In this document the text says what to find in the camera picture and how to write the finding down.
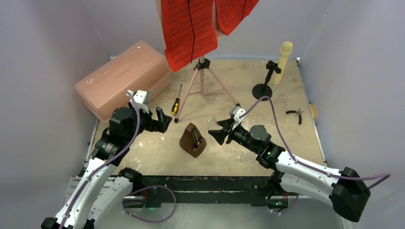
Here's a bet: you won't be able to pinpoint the clear metronome cover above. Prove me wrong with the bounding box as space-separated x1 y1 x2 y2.
207 115 222 147

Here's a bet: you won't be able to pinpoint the pink tripod music stand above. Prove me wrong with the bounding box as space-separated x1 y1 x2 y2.
174 55 240 123

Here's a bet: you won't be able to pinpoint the cream microphone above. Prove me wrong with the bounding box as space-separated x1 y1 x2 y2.
274 41 293 84

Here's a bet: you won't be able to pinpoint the black pliers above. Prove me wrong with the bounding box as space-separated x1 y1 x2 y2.
285 109 304 125

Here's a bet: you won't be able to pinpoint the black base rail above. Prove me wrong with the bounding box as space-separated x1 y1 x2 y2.
141 176 285 208

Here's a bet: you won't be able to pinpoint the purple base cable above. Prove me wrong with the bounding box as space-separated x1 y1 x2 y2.
121 185 177 224

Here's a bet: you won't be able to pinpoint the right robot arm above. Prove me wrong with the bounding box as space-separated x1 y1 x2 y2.
208 118 371 222

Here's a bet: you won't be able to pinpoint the red sheet music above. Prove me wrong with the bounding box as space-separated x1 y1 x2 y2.
160 0 218 72
215 0 259 36

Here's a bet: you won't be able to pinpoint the yellow black screwdriver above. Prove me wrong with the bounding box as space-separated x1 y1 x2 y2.
171 84 182 115

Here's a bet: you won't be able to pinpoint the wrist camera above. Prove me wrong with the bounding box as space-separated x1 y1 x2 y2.
230 106 246 130
126 90 150 114

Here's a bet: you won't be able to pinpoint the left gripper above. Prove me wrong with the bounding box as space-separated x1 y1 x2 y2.
125 102 171 142

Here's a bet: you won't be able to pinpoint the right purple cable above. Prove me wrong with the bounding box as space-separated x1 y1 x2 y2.
239 95 392 190

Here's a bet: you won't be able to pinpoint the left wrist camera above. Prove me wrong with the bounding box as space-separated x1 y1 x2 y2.
126 90 150 114

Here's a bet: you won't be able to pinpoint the black microphone stand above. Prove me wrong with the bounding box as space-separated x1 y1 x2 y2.
252 60 281 99

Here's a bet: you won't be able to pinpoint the red sheet music left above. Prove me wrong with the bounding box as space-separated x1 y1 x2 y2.
160 0 218 72

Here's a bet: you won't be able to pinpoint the brown metronome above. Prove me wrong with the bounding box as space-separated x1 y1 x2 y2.
180 123 207 158

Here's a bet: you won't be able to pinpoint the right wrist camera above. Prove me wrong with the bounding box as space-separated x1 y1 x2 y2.
230 106 246 130

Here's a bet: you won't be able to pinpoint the red sheet music right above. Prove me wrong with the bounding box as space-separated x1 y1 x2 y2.
215 0 259 36

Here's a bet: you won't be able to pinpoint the pink plastic storage box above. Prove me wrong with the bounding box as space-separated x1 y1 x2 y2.
75 41 172 123

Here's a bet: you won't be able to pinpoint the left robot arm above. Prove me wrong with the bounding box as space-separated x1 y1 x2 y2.
41 106 172 229

